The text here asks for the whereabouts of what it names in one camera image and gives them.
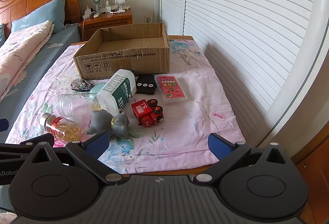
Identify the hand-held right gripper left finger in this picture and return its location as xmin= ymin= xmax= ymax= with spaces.
xmin=24 ymin=131 xmax=124 ymax=186

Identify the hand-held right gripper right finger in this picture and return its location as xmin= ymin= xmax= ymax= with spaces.
xmin=193 ymin=133 xmax=293 ymax=186

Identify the grey toy elephant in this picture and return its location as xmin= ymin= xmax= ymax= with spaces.
xmin=85 ymin=109 xmax=130 ymax=139

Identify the bottle of golden capsules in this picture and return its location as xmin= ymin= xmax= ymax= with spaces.
xmin=39 ymin=112 xmax=83 ymax=143

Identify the clear plastic jar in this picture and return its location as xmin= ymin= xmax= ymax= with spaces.
xmin=57 ymin=93 xmax=99 ymax=123

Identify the white bottle with green label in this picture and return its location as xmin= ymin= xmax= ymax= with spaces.
xmin=96 ymin=69 xmax=137 ymax=115

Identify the round metal keyring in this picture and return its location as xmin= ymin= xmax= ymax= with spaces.
xmin=71 ymin=79 xmax=93 ymax=92

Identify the black device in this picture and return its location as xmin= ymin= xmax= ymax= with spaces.
xmin=135 ymin=74 xmax=156 ymax=96

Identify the pink card case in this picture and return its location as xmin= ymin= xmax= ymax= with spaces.
xmin=154 ymin=74 xmax=189 ymax=104

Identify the brown cardboard box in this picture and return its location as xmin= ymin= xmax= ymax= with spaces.
xmin=73 ymin=22 xmax=171 ymax=80

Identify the pale green lid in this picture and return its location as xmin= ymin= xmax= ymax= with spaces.
xmin=89 ymin=84 xmax=107 ymax=94

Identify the pink quilt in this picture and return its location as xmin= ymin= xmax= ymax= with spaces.
xmin=0 ymin=20 xmax=54 ymax=104

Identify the blue bed sheet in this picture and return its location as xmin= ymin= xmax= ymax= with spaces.
xmin=0 ymin=23 xmax=83 ymax=134

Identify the wide white louvred door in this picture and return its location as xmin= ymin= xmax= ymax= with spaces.
xmin=183 ymin=0 xmax=317 ymax=143

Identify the large blue pillow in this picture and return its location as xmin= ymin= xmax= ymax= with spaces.
xmin=11 ymin=0 xmax=67 ymax=34

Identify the wooden nightstand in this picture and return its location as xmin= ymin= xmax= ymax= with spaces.
xmin=79 ymin=9 xmax=133 ymax=42

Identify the white desktop stand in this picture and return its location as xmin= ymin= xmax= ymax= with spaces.
xmin=112 ymin=0 xmax=129 ymax=13

